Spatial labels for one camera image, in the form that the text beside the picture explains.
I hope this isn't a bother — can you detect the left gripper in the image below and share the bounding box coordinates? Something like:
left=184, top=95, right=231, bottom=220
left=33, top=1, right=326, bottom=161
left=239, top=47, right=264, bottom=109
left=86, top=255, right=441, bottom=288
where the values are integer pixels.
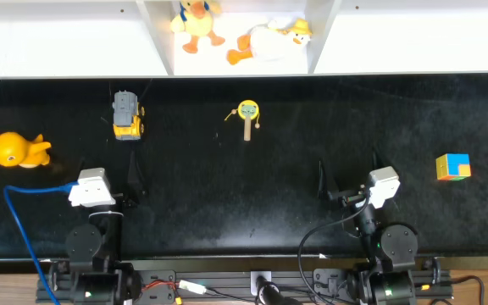
left=114, top=150, right=147, bottom=208

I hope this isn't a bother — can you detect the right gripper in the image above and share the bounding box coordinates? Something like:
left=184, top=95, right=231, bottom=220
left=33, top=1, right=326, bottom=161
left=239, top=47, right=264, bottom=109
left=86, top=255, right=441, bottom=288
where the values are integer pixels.
left=316, top=149, right=386, bottom=208

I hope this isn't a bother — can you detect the grey and yellow toy truck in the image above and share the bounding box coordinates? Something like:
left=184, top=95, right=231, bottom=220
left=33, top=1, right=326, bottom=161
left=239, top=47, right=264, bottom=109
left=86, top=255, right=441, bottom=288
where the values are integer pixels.
left=112, top=90, right=147, bottom=141

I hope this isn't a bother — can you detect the yellow rattle drum toy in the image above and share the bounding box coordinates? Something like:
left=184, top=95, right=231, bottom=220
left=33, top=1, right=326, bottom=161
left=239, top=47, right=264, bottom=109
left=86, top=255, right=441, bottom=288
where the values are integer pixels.
left=224, top=99, right=262, bottom=142

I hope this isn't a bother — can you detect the yellow rubber duck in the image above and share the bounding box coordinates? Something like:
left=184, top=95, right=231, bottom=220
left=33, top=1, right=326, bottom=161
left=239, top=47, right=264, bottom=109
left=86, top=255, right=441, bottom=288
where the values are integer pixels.
left=0, top=131, right=53, bottom=169

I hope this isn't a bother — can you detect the many-coloured puzzle cube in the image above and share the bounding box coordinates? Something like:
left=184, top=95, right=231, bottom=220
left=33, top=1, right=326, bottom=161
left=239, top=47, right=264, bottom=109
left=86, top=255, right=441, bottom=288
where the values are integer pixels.
left=435, top=152, right=473, bottom=182

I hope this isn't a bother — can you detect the white plush duck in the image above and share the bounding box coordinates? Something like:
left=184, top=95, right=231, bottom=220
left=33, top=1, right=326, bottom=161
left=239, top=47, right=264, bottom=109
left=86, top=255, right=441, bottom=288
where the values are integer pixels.
left=226, top=17, right=313, bottom=66

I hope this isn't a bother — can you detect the white shelf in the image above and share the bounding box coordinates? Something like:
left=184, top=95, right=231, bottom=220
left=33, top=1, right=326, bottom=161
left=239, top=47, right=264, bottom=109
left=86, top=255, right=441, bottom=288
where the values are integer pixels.
left=0, top=0, right=488, bottom=80

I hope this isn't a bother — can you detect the yellow plush duck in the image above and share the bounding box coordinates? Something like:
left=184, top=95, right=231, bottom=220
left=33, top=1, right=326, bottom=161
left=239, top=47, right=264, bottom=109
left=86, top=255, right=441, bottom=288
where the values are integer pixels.
left=169, top=0, right=226, bottom=55

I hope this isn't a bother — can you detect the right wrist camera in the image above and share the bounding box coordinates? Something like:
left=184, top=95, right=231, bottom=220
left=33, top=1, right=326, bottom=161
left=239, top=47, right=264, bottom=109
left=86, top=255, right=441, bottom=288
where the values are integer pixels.
left=364, top=165, right=402, bottom=210

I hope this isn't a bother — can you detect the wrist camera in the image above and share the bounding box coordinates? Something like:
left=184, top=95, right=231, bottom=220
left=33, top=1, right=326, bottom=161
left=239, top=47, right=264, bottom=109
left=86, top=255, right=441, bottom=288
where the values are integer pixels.
left=364, top=165, right=402, bottom=210
left=67, top=167, right=117, bottom=208

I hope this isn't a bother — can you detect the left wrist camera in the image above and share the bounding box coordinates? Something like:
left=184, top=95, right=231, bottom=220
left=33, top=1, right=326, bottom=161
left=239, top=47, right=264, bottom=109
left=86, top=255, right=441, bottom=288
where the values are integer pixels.
left=67, top=167, right=117, bottom=208

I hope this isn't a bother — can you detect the black cable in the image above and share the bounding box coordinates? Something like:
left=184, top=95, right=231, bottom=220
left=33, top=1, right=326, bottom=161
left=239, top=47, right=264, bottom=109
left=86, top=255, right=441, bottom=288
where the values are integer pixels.
left=297, top=191, right=372, bottom=305

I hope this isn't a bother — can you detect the blue cable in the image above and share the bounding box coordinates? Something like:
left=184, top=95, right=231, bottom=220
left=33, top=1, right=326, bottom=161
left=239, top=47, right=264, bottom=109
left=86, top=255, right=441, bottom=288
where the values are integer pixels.
left=3, top=181, right=79, bottom=305

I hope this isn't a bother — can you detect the mounting rail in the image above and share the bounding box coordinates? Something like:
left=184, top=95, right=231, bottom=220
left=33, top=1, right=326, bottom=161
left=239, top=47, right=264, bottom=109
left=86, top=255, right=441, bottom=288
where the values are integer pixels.
left=36, top=257, right=485, bottom=305

